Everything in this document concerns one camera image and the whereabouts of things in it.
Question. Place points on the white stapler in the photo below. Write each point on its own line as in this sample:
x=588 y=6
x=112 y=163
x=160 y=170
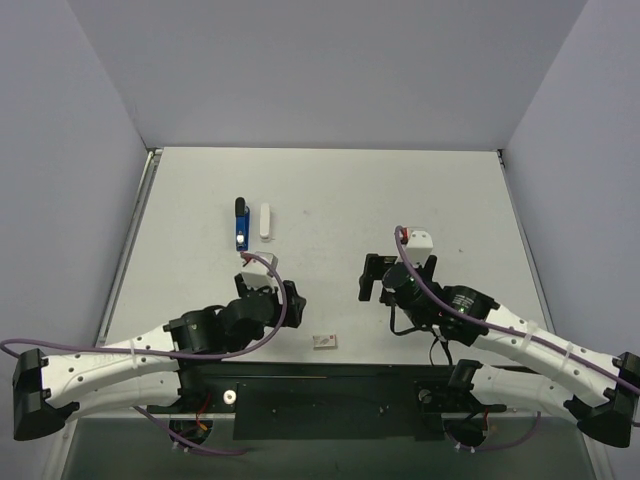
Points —
x=265 y=222

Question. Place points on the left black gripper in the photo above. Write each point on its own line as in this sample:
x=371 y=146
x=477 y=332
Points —
x=291 y=304

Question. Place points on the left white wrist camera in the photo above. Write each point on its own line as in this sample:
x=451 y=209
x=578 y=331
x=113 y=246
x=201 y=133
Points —
x=255 y=274

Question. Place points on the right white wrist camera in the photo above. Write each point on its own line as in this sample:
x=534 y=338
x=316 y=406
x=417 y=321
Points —
x=418 y=245

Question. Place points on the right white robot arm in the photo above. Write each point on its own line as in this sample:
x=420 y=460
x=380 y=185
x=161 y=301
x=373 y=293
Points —
x=598 y=392

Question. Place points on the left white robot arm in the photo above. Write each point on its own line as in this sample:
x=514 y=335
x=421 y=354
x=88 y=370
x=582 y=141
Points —
x=51 y=390

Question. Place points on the aluminium frame rail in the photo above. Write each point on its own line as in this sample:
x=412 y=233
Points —
x=141 y=199

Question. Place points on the staple box with label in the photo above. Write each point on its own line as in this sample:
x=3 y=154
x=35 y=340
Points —
x=321 y=342

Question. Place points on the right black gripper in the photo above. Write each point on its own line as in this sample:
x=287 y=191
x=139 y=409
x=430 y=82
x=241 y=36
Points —
x=373 y=275

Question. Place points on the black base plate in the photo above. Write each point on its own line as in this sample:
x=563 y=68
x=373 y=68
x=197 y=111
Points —
x=305 y=401

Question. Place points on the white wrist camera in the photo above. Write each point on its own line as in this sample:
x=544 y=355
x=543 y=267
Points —
x=255 y=274
x=418 y=245

